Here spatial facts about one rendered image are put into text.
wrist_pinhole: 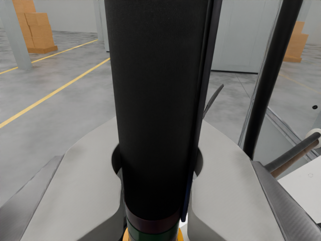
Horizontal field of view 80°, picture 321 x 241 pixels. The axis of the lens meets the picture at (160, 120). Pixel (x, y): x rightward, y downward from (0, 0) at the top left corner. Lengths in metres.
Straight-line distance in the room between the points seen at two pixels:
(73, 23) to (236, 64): 10.77
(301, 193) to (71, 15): 14.02
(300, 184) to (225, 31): 5.21
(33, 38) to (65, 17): 6.23
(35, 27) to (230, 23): 6.20
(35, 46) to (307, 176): 8.33
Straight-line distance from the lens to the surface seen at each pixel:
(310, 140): 0.35
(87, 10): 13.64
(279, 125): 1.33
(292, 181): 0.56
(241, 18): 5.64
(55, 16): 14.73
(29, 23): 8.36
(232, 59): 5.75
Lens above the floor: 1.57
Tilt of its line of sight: 31 degrees down
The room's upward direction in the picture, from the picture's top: 2 degrees clockwise
